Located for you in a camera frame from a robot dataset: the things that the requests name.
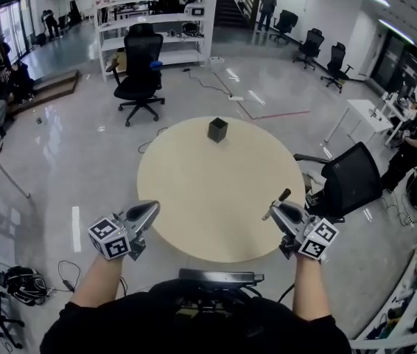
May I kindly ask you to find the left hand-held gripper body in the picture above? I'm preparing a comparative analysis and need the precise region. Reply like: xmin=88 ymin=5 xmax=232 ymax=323
xmin=88 ymin=215 xmax=147 ymax=262

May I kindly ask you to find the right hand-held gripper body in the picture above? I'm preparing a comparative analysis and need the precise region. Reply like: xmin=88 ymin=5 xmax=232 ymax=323
xmin=278 ymin=218 xmax=340 ymax=261

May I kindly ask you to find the small black box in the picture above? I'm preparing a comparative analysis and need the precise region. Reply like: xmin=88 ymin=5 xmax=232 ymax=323
xmin=208 ymin=117 xmax=229 ymax=145

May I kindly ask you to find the person's right forearm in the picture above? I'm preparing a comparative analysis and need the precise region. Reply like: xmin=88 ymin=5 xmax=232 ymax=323
xmin=291 ymin=254 xmax=333 ymax=322

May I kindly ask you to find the person's left forearm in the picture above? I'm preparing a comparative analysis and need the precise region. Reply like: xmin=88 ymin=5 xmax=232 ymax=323
xmin=70 ymin=254 xmax=125 ymax=308

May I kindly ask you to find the round beige table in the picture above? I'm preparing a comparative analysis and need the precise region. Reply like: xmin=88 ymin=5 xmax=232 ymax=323
xmin=136 ymin=115 xmax=307 ymax=264

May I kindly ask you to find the black mesh visitor chair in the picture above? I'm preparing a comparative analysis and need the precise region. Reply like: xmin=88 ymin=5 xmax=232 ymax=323
xmin=293 ymin=141 xmax=383 ymax=224

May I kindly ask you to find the black chest-mounted monitor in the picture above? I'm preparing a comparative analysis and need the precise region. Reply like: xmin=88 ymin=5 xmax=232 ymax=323
xmin=178 ymin=268 xmax=265 ymax=288

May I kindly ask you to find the white storage rack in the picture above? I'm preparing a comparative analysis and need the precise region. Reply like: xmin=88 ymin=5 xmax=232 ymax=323
xmin=350 ymin=226 xmax=417 ymax=354

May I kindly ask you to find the person's black shirt torso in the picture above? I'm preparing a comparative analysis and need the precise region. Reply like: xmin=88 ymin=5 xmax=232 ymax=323
xmin=38 ymin=278 xmax=353 ymax=354

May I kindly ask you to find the small white table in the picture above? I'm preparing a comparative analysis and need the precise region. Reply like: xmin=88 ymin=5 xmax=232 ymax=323
xmin=324 ymin=99 xmax=393 ymax=147

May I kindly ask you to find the wooden step platform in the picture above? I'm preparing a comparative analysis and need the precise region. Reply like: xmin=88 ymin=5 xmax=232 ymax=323
xmin=7 ymin=69 xmax=80 ymax=116

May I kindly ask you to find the black high-back office chair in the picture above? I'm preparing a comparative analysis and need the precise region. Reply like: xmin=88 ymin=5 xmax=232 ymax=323
xmin=105 ymin=23 xmax=166 ymax=128

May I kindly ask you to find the white open shelf unit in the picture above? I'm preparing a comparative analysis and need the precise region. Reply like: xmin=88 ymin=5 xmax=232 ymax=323
xmin=94 ymin=0 xmax=219 ymax=83

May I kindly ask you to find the dark staircase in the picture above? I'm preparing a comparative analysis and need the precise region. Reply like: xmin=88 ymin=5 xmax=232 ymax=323
xmin=214 ymin=0 xmax=261 ymax=31

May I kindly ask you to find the black helmet with cables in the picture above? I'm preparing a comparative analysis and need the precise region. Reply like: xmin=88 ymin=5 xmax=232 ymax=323
xmin=0 ymin=265 xmax=49 ymax=307

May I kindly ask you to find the black floor cable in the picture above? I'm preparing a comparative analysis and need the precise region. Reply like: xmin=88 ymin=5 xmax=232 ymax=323
xmin=181 ymin=67 xmax=231 ymax=97

